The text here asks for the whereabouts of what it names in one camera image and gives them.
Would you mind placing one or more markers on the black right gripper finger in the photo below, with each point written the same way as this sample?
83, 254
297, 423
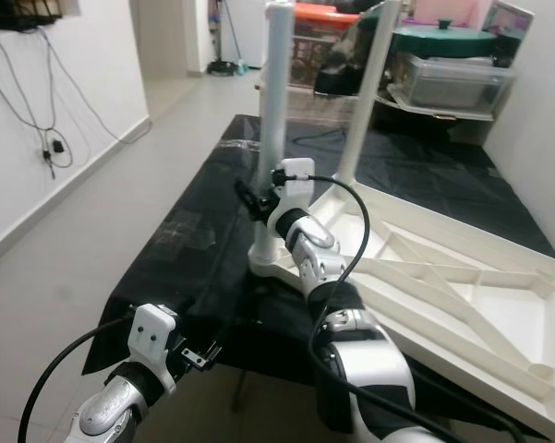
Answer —
247, 196

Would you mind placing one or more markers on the white plastic table top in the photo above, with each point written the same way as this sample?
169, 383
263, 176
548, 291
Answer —
480, 295

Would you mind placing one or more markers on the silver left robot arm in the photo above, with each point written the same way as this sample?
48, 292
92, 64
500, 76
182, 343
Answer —
115, 411

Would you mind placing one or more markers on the clear plastic bag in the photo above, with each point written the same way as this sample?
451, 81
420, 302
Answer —
242, 145

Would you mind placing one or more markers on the clear tape patch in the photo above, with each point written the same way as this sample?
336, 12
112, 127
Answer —
189, 231

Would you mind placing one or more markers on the mop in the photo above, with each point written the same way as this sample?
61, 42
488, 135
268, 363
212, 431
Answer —
226, 66

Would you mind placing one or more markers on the black tablecloth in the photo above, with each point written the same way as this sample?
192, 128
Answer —
406, 157

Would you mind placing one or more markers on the black bag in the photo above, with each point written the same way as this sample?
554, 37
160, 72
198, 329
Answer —
342, 60

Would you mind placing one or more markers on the black power adapter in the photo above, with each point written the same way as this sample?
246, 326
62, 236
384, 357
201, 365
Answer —
54, 148

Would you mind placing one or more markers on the clear plastic storage container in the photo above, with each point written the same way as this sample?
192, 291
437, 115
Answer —
452, 83

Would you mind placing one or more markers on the green pot lid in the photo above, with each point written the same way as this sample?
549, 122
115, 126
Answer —
443, 41

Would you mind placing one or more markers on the pink cardboard box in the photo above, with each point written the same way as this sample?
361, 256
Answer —
503, 17

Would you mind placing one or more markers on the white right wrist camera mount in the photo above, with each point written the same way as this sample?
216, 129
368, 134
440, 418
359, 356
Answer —
294, 175

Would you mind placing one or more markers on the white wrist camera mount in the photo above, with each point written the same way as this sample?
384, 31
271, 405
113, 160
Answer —
294, 175
155, 337

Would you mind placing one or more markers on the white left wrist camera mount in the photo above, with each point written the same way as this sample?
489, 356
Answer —
155, 337

